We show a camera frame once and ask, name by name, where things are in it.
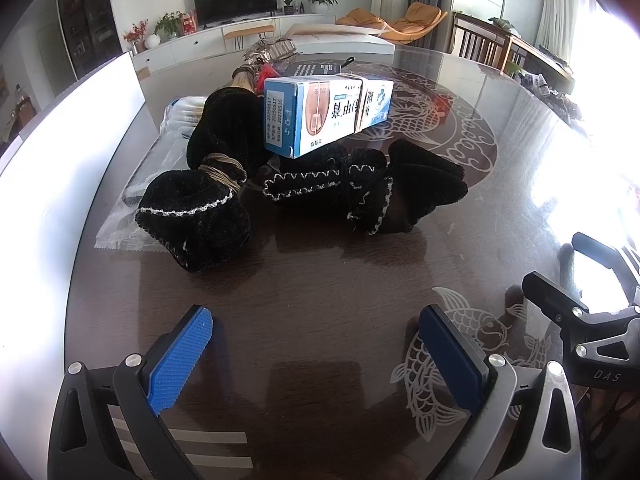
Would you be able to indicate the dark display cabinet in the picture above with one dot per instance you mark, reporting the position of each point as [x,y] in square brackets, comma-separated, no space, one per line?
[89,32]

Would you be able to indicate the black knitted garment bundle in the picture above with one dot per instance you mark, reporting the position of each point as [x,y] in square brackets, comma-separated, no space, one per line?
[197,213]

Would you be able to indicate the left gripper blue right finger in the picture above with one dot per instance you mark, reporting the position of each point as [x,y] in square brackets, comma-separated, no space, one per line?
[522,421]

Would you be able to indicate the bagged cotton swab bundle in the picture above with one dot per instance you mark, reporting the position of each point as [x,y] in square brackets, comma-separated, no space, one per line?
[182,115]

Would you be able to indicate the white storage box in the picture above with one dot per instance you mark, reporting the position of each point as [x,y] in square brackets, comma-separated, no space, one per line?
[342,39]

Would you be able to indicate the red flowers in white vase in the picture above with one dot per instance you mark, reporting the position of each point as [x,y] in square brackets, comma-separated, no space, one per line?
[138,38]

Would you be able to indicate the red snack packet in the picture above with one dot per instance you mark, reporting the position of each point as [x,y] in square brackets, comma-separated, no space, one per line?
[266,72]

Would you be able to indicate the dark tray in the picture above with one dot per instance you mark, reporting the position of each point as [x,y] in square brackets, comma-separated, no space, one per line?
[120,231]

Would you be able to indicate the wooden dining chair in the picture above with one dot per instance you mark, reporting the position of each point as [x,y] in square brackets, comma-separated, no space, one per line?
[480,41]

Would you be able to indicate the white tv cabinet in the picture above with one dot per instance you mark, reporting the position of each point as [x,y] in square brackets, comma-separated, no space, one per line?
[208,41]

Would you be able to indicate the blue white medicine box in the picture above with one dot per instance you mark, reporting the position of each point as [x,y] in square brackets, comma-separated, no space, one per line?
[304,113]

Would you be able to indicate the rhinestone bow hair clip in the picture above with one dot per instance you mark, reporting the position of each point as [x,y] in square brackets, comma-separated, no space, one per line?
[269,51]

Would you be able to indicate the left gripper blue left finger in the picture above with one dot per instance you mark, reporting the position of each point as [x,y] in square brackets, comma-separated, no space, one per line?
[84,443]

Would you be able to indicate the orange lounge chair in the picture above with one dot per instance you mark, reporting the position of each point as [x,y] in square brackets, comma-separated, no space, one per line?
[419,20]

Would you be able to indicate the leafy plant beside flowers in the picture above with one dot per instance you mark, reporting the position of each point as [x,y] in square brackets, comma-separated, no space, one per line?
[169,26]

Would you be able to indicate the black odor removing bar box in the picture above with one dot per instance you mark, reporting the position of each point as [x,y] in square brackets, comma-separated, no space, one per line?
[315,68]

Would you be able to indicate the small wooden bench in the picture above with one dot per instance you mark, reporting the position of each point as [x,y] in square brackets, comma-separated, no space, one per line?
[238,36]

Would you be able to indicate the tan triangular pouch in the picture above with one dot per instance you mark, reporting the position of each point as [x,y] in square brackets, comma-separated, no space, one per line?
[245,77]

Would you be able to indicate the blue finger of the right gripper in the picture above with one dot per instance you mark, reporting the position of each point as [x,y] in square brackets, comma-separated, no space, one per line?
[554,302]
[612,258]

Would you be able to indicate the white board on table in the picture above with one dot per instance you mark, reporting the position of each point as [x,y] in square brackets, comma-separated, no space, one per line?
[47,189]

